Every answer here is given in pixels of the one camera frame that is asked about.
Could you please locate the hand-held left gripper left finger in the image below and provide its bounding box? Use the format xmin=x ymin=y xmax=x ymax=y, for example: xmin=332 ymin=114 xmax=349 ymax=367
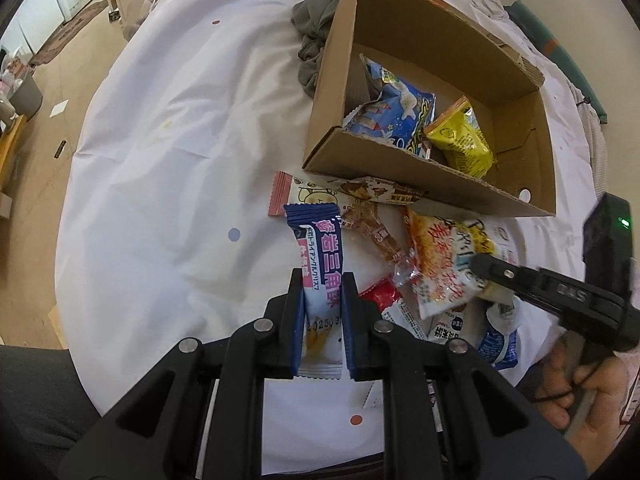
xmin=60 ymin=269 xmax=307 ymax=480

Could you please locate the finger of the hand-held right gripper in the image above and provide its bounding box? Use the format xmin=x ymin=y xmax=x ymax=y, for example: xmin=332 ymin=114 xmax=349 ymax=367
xmin=470 ymin=254 xmax=626 ymax=322

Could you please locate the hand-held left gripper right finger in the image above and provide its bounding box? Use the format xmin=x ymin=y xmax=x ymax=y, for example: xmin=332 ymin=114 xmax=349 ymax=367
xmin=343 ymin=272 xmax=587 ymax=480

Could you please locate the white black-lettered snack packet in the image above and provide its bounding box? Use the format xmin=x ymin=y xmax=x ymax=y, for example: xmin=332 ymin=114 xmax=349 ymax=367
xmin=440 ymin=215 xmax=518 ymax=306

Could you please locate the navy white snack packet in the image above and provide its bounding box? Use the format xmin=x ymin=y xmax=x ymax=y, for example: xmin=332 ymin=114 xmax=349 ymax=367
xmin=283 ymin=203 xmax=346 ymax=380

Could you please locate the orange red white snack packet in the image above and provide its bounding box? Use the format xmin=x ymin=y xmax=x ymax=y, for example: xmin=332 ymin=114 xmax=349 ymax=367
xmin=402 ymin=207 xmax=493 ymax=321

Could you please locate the cardboard box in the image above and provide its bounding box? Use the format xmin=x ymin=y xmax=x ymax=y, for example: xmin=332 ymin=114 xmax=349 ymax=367
xmin=302 ymin=0 xmax=557 ymax=218

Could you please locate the person's right hand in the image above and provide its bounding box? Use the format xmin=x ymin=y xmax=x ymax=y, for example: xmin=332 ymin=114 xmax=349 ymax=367
xmin=532 ymin=345 xmax=633 ymax=448

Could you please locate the blue white snack packet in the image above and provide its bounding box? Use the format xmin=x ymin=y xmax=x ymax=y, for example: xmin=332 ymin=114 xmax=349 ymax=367
xmin=425 ymin=300 xmax=523 ymax=371

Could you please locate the clear brown candy packet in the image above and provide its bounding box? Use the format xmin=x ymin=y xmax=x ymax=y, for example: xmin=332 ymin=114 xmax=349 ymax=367
xmin=342 ymin=200 xmax=421 ymax=286

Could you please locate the pink-edged cartoon snack packet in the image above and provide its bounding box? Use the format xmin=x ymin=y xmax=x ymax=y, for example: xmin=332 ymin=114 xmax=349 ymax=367
xmin=269 ymin=171 xmax=351 ymax=218

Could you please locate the brown red snack packet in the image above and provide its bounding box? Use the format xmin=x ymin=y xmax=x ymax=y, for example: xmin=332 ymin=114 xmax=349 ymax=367
xmin=345 ymin=176 xmax=429 ymax=206

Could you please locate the green yellow patterned snack packet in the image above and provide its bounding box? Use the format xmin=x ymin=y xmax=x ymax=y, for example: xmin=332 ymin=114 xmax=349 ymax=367
xmin=409 ymin=102 xmax=437 ymax=159

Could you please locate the blue starry snack packet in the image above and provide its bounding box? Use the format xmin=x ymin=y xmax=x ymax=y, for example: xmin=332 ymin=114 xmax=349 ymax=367
xmin=342 ymin=54 xmax=437 ymax=151

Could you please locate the white printed bed sheet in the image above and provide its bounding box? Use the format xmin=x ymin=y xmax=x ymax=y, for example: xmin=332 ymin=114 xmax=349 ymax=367
xmin=55 ymin=0 xmax=601 ymax=476

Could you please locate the person's dark trouser leg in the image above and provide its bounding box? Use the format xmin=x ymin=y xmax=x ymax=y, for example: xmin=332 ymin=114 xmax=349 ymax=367
xmin=0 ymin=345 xmax=103 ymax=480

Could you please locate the grey cloth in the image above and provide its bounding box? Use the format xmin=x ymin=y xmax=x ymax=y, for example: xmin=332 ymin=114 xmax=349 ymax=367
xmin=291 ymin=0 xmax=346 ymax=98

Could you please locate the wooden furniture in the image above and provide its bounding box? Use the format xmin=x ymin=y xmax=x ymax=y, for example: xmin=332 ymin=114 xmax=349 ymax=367
xmin=0 ymin=115 xmax=26 ymax=218

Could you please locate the grey bin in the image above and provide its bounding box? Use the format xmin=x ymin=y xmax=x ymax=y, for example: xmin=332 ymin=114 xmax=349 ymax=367
xmin=7 ymin=72 xmax=43 ymax=121

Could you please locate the patterned floor rug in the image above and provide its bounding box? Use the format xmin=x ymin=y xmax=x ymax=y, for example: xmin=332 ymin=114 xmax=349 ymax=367
xmin=30 ymin=2 xmax=108 ymax=66

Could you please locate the white cabinet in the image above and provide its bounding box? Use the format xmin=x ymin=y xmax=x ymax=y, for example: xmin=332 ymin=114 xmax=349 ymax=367
xmin=5 ymin=0 xmax=66 ymax=56

